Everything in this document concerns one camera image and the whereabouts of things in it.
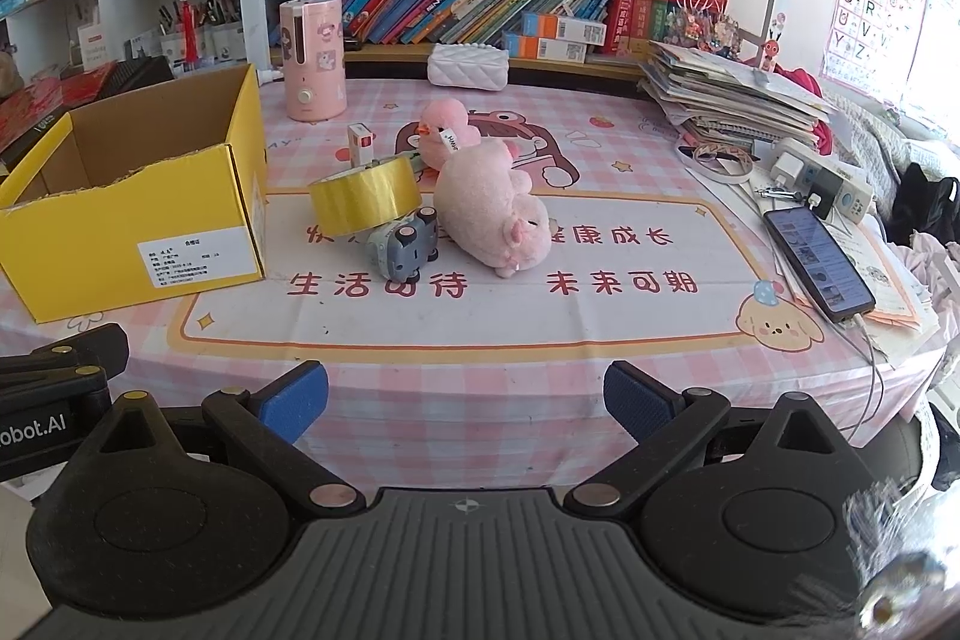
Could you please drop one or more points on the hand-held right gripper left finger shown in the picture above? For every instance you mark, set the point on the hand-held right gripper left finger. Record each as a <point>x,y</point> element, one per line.
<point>294,396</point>

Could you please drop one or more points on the grey blanket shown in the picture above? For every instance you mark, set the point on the grey blanket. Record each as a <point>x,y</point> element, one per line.
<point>862,130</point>

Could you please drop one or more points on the pink pig plush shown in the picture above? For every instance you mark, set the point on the pink pig plush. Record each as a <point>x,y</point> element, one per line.
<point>480,205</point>

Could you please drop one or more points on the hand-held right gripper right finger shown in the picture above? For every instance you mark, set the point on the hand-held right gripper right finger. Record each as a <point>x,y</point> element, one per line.
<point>637,396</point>

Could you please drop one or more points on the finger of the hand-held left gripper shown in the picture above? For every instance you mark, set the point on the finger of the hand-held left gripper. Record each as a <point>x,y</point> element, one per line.
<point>90,351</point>

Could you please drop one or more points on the stack of papers and notebooks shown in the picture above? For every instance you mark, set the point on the stack of papers and notebooks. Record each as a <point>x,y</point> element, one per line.
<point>727,93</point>

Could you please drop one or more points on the black white charger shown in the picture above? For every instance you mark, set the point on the black white charger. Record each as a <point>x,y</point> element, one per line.
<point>825,195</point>

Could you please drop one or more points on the yellow cardboard box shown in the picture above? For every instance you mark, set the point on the yellow cardboard box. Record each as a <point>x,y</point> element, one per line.
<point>112,220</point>

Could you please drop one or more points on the pink printed tablecloth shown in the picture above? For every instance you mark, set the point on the pink printed tablecloth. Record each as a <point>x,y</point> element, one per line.
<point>525,340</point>

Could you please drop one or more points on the grey toy car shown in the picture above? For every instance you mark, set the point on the grey toy car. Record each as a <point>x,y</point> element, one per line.
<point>401,246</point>

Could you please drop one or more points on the pale wall poster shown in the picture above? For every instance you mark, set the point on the pale wall poster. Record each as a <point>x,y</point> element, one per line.
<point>937,33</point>

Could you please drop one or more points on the small white red box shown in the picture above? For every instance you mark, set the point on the small white red box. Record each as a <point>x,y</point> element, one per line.
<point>360,145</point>

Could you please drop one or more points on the pink humidifier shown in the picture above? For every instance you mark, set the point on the pink humidifier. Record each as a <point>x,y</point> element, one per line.
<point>311,63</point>

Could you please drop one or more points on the pink duck plush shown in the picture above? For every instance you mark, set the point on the pink duck plush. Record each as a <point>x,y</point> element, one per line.
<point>435,123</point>

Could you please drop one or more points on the red plastic packet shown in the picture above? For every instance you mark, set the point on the red plastic packet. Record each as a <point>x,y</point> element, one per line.
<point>37,108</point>

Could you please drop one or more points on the red tassel ornament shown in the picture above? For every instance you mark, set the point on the red tassel ornament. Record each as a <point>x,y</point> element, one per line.
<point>187,33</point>

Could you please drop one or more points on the white orange blue box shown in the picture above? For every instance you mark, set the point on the white orange blue box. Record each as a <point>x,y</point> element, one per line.
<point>544,48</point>
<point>562,29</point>

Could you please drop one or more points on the black smartphone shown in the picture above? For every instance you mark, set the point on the black smartphone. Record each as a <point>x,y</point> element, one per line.
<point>814,261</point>

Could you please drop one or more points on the red deer figurine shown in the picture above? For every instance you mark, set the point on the red deer figurine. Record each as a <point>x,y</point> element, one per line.
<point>771,51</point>

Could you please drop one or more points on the yellow tape roll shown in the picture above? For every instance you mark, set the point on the yellow tape roll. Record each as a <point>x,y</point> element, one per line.
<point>360,201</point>

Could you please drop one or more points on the black cloth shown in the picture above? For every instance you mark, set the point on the black cloth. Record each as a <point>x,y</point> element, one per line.
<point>926,197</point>

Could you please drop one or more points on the white power strip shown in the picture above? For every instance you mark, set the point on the white power strip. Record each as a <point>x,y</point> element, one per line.
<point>851,197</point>

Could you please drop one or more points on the white quilted pouch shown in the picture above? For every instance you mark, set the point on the white quilted pouch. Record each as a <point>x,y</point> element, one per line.
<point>469,66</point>

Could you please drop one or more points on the black electronic keyboard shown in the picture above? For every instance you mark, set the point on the black electronic keyboard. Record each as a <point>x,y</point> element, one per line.
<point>131,74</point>

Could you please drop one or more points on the colourful figurine ornament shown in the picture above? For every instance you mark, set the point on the colourful figurine ornament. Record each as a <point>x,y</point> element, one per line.
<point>701,29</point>

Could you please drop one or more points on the pens in white holders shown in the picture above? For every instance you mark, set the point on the pens in white holders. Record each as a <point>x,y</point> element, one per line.
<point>217,29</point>

